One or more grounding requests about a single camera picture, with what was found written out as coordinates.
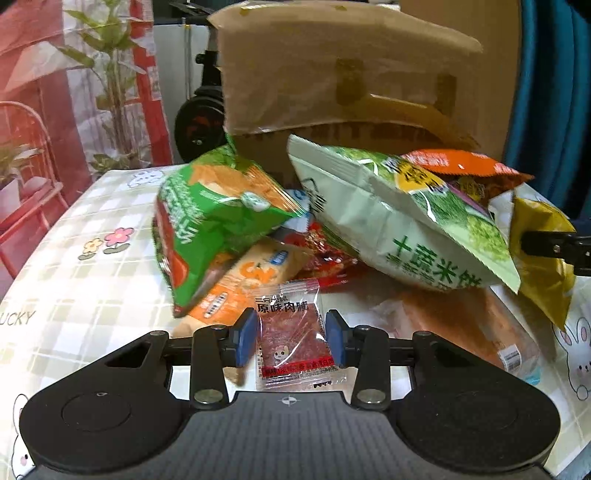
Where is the small meat jerky packet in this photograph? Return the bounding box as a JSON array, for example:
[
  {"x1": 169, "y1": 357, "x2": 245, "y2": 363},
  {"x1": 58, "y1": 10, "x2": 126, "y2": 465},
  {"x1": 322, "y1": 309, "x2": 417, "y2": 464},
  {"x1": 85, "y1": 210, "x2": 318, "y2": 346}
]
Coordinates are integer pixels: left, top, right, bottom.
[{"x1": 252, "y1": 280, "x2": 348, "y2": 391}]

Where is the orange biscuit bar packet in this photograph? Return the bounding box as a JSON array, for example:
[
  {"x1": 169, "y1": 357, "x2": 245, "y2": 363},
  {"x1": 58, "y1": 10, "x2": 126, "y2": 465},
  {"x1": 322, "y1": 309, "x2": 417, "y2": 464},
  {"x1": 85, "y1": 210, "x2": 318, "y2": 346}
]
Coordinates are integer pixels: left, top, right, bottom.
[{"x1": 172, "y1": 237, "x2": 316, "y2": 386}]

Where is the orange chips bag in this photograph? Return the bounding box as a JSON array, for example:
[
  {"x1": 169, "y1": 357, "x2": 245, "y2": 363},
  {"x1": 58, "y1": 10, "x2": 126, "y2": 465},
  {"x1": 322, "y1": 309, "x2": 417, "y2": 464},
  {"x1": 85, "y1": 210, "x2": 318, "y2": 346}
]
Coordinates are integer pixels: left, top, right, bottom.
[{"x1": 404, "y1": 149, "x2": 533, "y2": 208}]

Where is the light green vegetable rice-cracker bag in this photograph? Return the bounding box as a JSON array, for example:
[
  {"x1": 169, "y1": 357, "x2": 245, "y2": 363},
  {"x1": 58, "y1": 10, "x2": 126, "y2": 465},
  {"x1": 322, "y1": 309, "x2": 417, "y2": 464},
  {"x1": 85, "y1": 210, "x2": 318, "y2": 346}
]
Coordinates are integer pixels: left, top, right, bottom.
[{"x1": 287, "y1": 135, "x2": 521, "y2": 291}]

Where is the green corn snack bag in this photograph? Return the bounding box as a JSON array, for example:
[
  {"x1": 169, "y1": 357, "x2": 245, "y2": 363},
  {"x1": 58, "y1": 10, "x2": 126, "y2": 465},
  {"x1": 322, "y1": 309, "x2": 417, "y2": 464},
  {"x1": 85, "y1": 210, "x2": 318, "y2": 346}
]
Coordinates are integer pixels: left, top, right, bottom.
[{"x1": 152, "y1": 144, "x2": 301, "y2": 318}]

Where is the yellow snack packet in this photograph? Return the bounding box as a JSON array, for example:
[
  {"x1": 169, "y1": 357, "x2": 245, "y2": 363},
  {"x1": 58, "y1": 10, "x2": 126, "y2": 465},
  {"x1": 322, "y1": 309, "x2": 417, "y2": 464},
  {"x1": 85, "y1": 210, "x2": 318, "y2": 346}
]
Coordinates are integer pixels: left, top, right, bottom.
[{"x1": 509, "y1": 196, "x2": 575, "y2": 330}]

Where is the red snack packet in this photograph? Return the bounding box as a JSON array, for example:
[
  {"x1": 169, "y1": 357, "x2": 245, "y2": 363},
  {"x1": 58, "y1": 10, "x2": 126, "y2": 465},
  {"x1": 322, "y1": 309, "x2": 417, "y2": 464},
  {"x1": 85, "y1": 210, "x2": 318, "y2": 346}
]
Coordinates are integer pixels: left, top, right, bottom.
[{"x1": 270, "y1": 221, "x2": 369, "y2": 289}]

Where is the clear bread package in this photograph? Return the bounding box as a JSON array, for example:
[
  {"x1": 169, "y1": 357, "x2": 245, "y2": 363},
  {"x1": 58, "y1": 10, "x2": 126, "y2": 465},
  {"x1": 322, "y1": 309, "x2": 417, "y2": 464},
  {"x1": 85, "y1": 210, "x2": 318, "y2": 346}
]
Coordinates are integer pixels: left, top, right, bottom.
[{"x1": 372, "y1": 287, "x2": 540, "y2": 385}]

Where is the teal curtain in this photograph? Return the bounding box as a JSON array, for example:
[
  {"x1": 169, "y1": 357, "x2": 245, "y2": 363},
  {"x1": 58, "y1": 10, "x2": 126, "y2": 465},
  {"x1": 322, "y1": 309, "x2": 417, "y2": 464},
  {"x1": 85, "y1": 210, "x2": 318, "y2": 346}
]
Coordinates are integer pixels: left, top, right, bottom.
[{"x1": 503, "y1": 1, "x2": 590, "y2": 219}]

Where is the checkered bunny tablecloth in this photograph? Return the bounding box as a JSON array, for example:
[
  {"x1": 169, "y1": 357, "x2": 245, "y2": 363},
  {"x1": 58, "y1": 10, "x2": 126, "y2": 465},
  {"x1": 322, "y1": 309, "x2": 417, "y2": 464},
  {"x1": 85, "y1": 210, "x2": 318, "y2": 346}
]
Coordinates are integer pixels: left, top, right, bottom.
[{"x1": 1, "y1": 167, "x2": 590, "y2": 479}]

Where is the blue white candy packet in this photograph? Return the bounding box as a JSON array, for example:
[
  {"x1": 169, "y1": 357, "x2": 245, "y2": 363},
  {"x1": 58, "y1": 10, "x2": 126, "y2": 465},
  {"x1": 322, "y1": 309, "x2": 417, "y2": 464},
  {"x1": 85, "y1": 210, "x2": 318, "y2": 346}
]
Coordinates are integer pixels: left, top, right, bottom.
[{"x1": 283, "y1": 189, "x2": 314, "y2": 233}]

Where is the black exercise bike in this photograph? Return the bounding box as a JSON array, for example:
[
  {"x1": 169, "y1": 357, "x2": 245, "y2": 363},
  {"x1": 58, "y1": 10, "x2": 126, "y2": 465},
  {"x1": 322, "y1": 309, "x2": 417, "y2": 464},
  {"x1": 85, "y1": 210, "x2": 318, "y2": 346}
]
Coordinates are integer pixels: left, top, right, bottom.
[{"x1": 168, "y1": 1, "x2": 226, "y2": 163}]

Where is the cardboard box with plastic liner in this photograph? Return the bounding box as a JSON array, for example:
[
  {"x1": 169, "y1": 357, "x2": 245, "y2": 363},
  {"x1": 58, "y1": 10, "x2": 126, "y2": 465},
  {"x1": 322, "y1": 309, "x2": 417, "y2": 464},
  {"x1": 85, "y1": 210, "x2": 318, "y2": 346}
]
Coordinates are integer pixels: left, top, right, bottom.
[{"x1": 209, "y1": 1, "x2": 478, "y2": 186}]

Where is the red printed backdrop curtain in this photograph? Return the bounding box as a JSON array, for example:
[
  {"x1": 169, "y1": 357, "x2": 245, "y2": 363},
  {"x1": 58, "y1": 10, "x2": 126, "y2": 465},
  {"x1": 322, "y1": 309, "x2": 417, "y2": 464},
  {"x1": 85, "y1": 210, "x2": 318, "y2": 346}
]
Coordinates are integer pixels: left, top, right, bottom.
[{"x1": 1, "y1": 1, "x2": 173, "y2": 289}]

